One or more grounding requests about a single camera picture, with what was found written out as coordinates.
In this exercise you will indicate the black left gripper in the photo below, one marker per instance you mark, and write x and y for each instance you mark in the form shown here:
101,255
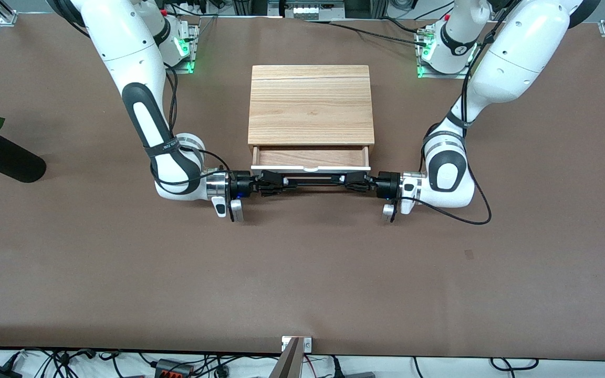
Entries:
387,185

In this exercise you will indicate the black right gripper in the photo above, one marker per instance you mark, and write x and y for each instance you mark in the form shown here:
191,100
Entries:
241,186

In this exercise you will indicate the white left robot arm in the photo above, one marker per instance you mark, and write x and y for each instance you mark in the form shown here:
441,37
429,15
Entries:
512,58

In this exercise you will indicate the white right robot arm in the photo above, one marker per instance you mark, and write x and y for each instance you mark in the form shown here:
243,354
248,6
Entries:
124,47

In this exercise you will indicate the light wooden drawer cabinet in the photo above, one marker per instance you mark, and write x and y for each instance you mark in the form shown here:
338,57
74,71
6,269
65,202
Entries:
311,105

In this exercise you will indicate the grey control box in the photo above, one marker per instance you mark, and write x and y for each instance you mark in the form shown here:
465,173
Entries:
308,9

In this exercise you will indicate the black orange power strip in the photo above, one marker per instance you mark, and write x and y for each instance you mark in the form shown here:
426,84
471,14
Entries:
174,368

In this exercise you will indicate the black cylindrical vase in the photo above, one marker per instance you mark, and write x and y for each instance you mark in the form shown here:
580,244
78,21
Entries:
11,163

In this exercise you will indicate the black power adapter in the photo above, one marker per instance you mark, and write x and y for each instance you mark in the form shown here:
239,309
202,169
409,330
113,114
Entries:
0,373

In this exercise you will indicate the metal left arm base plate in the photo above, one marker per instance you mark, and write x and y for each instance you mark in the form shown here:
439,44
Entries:
424,71

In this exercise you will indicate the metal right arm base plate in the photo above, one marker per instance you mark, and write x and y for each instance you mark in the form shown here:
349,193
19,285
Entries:
190,52

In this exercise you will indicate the small metal camera bracket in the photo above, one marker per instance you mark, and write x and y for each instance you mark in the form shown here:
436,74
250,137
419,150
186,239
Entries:
306,344

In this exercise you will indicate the grey camera mount pole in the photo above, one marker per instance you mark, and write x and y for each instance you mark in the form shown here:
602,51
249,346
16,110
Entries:
288,365

